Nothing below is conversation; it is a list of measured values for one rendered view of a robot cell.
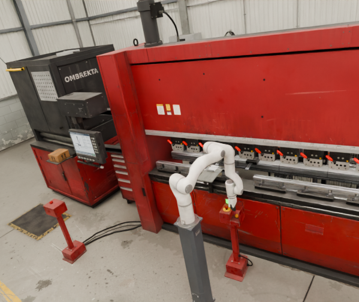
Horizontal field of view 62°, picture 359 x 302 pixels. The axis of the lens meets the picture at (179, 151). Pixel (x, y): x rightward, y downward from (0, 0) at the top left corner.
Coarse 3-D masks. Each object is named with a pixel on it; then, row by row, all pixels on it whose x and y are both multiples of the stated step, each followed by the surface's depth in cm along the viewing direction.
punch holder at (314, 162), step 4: (304, 152) 256; (308, 152) 255; (312, 152) 253; (316, 152) 251; (320, 152) 249; (308, 156) 256; (312, 156) 254; (316, 156) 252; (320, 156) 251; (304, 160) 259; (312, 160) 255; (316, 160) 253; (320, 160) 252; (304, 164) 261; (308, 164) 259; (312, 164) 257; (316, 164) 255; (320, 164) 253
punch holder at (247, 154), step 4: (240, 144) 287; (244, 144) 285; (248, 144) 282; (252, 144) 280; (240, 148) 288; (244, 148) 286; (248, 148) 284; (252, 148) 281; (240, 152) 290; (244, 152) 288; (248, 152) 286; (252, 152) 284; (240, 156) 292; (244, 156) 290; (248, 156) 288; (252, 156) 285
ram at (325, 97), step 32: (160, 64) 295; (192, 64) 276; (224, 64) 259; (256, 64) 245; (288, 64) 232; (320, 64) 220; (352, 64) 209; (160, 96) 313; (192, 96) 291; (224, 96) 273; (256, 96) 257; (288, 96) 243; (320, 96) 230; (352, 96) 218; (160, 128) 333; (192, 128) 309; (224, 128) 288; (256, 128) 271; (288, 128) 255; (320, 128) 241; (352, 128) 228
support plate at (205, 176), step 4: (208, 168) 321; (204, 172) 315; (208, 172) 314; (212, 172) 312; (216, 172) 311; (220, 172) 310; (200, 176) 309; (204, 176) 307; (208, 176) 306; (212, 176) 305; (216, 176) 304; (200, 180) 303; (204, 180) 300; (208, 180) 299; (212, 180) 297
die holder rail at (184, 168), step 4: (156, 164) 364; (160, 164) 360; (164, 164) 356; (168, 164) 352; (172, 164) 350; (176, 164) 348; (180, 164) 347; (184, 164) 345; (188, 164) 343; (168, 168) 356; (172, 168) 353; (176, 168) 351; (180, 168) 346; (184, 168) 343; (188, 168) 339; (180, 172) 348; (184, 172) 345; (188, 172) 342
